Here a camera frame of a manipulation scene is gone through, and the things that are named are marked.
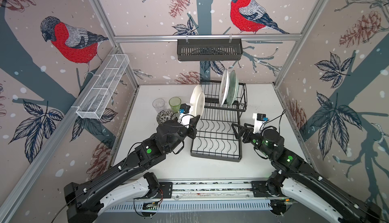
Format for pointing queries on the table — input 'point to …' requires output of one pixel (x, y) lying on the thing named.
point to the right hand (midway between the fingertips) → (236, 126)
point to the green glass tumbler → (174, 102)
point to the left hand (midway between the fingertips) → (199, 117)
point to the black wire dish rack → (218, 132)
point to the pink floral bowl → (165, 115)
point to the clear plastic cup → (159, 104)
